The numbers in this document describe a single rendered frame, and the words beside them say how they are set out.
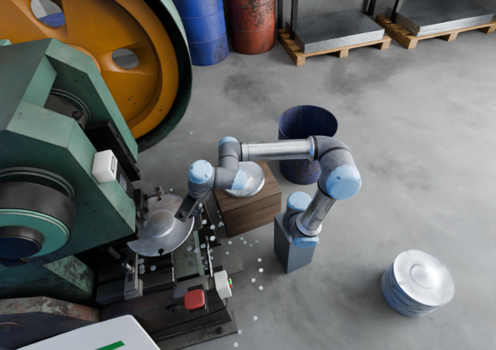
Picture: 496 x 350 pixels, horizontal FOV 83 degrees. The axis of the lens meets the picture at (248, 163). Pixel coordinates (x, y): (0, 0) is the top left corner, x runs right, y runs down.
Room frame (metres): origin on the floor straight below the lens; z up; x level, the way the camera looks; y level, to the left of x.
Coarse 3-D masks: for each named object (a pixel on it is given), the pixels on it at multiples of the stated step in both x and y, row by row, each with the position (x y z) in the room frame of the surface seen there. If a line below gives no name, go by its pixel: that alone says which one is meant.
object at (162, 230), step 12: (156, 204) 0.72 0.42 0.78; (168, 204) 0.71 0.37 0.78; (180, 204) 0.70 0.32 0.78; (156, 216) 0.65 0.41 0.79; (168, 216) 0.64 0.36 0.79; (192, 216) 0.63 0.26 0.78; (144, 228) 0.60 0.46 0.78; (156, 228) 0.59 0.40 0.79; (168, 228) 0.58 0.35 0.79; (180, 228) 0.58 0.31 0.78; (144, 240) 0.55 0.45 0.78; (156, 240) 0.54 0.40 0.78; (168, 240) 0.53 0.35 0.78; (180, 240) 0.53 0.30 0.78; (144, 252) 0.50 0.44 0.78; (156, 252) 0.49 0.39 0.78; (168, 252) 0.48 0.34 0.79
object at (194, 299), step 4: (188, 292) 0.33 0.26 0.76; (192, 292) 0.33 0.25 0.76; (196, 292) 0.33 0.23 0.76; (200, 292) 0.33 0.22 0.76; (184, 296) 0.32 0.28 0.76; (188, 296) 0.32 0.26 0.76; (192, 296) 0.32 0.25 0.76; (196, 296) 0.32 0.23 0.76; (200, 296) 0.31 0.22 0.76; (184, 300) 0.31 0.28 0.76; (188, 300) 0.31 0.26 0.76; (192, 300) 0.30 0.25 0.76; (196, 300) 0.30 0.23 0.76; (200, 300) 0.30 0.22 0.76; (188, 304) 0.29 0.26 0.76; (192, 304) 0.29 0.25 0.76; (196, 304) 0.29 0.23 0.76; (200, 304) 0.29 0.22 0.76; (188, 308) 0.28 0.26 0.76; (192, 308) 0.28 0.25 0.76
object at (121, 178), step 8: (120, 168) 0.67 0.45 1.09; (120, 176) 0.63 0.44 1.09; (120, 184) 0.60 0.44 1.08; (128, 184) 0.65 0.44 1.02; (128, 192) 0.62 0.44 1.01; (136, 192) 0.65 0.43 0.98; (136, 200) 0.61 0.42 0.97; (144, 200) 0.63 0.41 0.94; (144, 208) 0.59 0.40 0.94; (144, 216) 0.57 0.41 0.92; (136, 224) 0.54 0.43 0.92
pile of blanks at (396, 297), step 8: (392, 264) 0.55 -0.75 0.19; (384, 272) 0.56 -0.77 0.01; (392, 272) 0.50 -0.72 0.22; (384, 280) 0.50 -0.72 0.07; (392, 280) 0.46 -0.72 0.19; (384, 288) 0.47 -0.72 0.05; (392, 288) 0.44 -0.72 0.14; (400, 288) 0.41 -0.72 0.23; (392, 296) 0.41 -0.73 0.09; (400, 296) 0.38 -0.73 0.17; (408, 296) 0.37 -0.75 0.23; (392, 304) 0.38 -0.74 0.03; (400, 304) 0.36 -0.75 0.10; (408, 304) 0.34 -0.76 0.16; (416, 304) 0.33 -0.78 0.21; (424, 304) 0.32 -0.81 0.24; (400, 312) 0.34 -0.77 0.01; (408, 312) 0.33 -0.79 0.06; (416, 312) 0.32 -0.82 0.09; (424, 312) 0.31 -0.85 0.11
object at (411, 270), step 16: (400, 256) 0.57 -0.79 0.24; (416, 256) 0.56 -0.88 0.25; (432, 256) 0.55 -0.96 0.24; (400, 272) 0.48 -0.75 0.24; (416, 272) 0.47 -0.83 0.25; (432, 272) 0.46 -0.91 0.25; (448, 272) 0.46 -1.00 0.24; (416, 288) 0.40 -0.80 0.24; (432, 288) 0.39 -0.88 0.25; (448, 288) 0.38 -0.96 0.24; (432, 304) 0.32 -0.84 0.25
